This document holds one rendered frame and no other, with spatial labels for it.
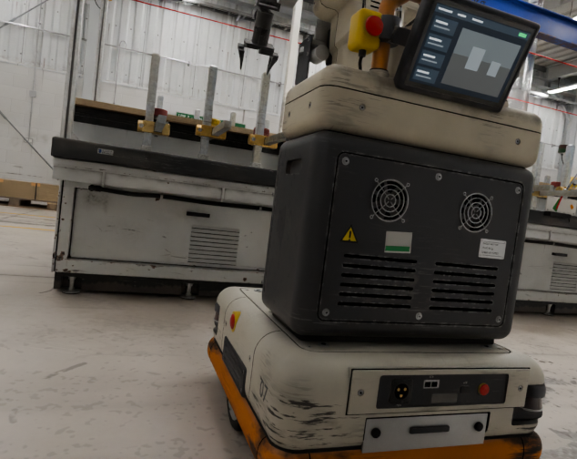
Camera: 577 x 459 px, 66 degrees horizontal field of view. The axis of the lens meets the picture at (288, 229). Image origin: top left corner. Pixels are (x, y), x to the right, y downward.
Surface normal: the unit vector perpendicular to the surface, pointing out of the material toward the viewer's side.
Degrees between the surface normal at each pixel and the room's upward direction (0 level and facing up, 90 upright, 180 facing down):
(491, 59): 115
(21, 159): 90
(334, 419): 90
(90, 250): 90
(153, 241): 88
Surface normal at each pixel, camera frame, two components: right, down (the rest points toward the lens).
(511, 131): 0.33, 0.09
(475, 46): 0.25, 0.50
